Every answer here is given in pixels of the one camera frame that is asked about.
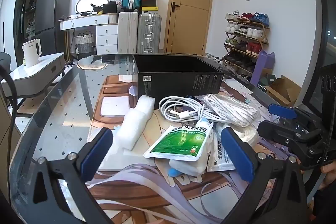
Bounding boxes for silver suitcase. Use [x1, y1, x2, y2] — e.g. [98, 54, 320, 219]
[137, 13, 162, 54]

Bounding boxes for printed desk mat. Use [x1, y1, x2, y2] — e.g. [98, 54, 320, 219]
[86, 74, 302, 224]

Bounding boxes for white vanity desk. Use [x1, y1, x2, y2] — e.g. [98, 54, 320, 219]
[59, 15, 119, 55]

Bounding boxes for wicker basket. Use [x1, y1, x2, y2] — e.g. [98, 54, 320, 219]
[74, 33, 96, 55]

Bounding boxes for wooden door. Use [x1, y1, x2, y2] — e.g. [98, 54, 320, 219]
[164, 0, 216, 55]

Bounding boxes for white cloth roll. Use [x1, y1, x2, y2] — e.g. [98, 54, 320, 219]
[235, 123, 259, 148]

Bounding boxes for white side cabinet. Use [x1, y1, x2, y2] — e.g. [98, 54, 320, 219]
[0, 52, 66, 99]

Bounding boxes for white electric kettle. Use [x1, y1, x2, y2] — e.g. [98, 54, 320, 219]
[21, 39, 43, 68]

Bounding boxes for black bag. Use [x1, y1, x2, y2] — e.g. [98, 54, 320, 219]
[102, 2, 119, 14]

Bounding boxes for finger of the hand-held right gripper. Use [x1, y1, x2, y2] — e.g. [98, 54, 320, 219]
[268, 104, 315, 127]
[257, 120, 326, 147]

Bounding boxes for person's right hand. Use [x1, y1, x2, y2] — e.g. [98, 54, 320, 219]
[321, 160, 336, 189]

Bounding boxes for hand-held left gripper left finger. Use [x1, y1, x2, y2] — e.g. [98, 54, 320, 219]
[26, 127, 114, 224]

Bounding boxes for open cardboard box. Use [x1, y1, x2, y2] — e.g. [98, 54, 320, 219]
[263, 75, 302, 107]

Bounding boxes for shoe rack with shoes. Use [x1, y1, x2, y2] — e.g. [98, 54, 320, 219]
[224, 11, 269, 75]

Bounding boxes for oval mirror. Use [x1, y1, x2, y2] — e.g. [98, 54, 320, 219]
[75, 0, 110, 16]

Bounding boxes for shoes on floor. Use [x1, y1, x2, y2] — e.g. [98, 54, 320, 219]
[206, 53, 224, 64]

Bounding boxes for dark window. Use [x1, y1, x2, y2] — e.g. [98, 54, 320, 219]
[301, 0, 336, 115]

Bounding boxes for white foil medicine packet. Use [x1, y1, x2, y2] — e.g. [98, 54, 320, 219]
[207, 131, 237, 172]

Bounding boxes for white foam wrap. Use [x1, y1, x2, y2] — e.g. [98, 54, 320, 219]
[115, 94, 154, 151]

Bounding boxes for wooden shoe rack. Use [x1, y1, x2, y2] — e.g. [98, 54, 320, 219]
[224, 18, 270, 81]

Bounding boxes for green medicine packet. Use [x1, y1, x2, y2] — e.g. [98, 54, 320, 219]
[143, 124, 214, 162]

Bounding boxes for white suitcase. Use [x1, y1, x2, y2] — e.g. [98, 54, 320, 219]
[118, 11, 139, 54]

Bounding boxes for white rope bundle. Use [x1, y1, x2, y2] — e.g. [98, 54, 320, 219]
[202, 93, 261, 128]

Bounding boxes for purple bag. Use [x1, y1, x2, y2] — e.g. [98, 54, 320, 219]
[249, 50, 275, 87]

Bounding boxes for person's right forearm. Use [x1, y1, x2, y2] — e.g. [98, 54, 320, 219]
[312, 187, 336, 224]

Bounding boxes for white plush toy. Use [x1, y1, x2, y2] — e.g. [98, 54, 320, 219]
[167, 117, 215, 178]

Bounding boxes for black cardboard box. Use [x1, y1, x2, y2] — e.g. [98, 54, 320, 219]
[132, 54, 224, 103]

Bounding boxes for white charging cable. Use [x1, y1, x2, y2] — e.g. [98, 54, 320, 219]
[159, 96, 208, 125]

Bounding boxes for round floor rug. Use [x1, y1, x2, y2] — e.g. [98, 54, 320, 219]
[77, 55, 108, 71]

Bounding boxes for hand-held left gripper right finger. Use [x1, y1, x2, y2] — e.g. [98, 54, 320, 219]
[220, 127, 308, 224]

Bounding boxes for black refrigerator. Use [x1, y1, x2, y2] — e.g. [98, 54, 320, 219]
[35, 0, 73, 57]

